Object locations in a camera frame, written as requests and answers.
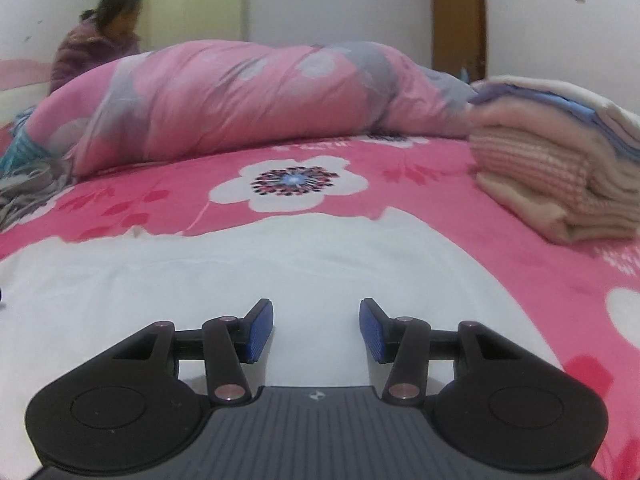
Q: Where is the pale beige folded garment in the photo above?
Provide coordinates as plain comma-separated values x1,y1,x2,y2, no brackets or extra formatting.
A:
470,105,640,182

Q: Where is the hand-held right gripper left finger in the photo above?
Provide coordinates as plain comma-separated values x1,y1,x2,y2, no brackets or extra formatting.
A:
112,298,275,404

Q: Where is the brown wooden door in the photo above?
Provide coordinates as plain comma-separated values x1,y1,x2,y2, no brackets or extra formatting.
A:
431,0,489,83

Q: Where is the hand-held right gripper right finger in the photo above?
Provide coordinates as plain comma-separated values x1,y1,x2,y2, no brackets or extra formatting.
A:
358,297,522,404

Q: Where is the grey crumpled garment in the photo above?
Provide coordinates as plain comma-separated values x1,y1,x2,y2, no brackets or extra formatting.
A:
0,157,77,233

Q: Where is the cream white folded garment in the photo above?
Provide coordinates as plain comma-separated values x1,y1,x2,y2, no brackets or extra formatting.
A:
472,76,640,147

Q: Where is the teal striped cloth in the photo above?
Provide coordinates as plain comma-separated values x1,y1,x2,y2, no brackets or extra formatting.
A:
0,110,57,173

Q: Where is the pink floral blanket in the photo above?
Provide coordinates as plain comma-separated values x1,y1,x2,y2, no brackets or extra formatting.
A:
0,132,640,480

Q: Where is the blue folded garment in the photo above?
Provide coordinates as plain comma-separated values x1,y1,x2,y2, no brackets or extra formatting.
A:
470,85,640,157

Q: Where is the pale yellow wardrobe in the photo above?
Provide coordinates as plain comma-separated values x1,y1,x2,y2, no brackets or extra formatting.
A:
137,0,251,53

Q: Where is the pink grey floral duvet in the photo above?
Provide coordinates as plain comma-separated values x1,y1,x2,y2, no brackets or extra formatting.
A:
30,40,478,177

